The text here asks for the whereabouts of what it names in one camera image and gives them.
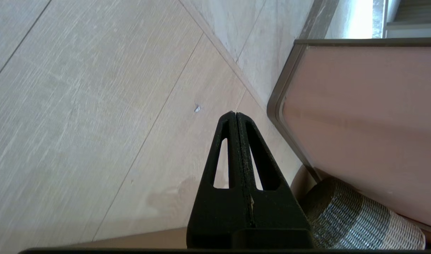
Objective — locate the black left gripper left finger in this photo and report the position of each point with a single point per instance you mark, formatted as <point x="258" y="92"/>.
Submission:
<point x="219" y="218"/>

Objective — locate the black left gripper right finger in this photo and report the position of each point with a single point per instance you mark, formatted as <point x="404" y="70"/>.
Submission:
<point x="275" y="215"/>

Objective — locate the beige ribbed cylinder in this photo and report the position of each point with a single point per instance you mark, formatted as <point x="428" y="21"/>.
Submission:
<point x="356" y="218"/>

